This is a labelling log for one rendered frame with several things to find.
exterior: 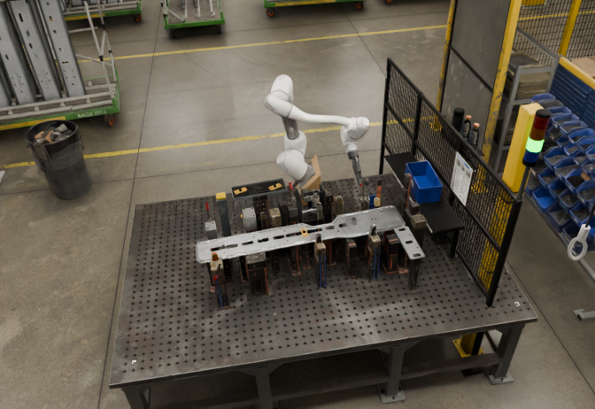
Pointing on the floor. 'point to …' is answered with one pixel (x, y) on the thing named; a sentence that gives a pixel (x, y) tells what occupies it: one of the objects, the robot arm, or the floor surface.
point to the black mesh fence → (450, 182)
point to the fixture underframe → (393, 367)
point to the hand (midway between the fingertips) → (359, 179)
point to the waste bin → (59, 157)
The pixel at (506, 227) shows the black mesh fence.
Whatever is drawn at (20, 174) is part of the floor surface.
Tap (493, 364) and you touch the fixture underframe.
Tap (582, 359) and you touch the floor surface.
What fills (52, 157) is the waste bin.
